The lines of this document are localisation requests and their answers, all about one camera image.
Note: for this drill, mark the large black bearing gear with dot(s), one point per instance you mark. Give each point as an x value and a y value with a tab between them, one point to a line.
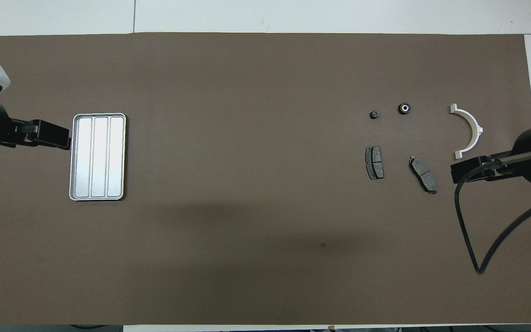
404	108

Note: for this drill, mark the small black bearing gear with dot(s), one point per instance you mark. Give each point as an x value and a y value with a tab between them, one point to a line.
374	114

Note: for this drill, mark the silver metal tray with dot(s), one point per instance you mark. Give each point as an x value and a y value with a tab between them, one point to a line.
97	157

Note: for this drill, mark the long dark brake pad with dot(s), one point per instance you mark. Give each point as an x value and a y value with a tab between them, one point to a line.
423	174

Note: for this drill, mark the short dark brake pad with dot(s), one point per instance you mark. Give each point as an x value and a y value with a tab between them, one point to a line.
374	162

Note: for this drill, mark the brown table mat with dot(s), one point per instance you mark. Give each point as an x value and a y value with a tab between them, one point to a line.
247	184

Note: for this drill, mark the white semicircular plastic bracket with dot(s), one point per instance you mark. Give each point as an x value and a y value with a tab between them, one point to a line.
473	124

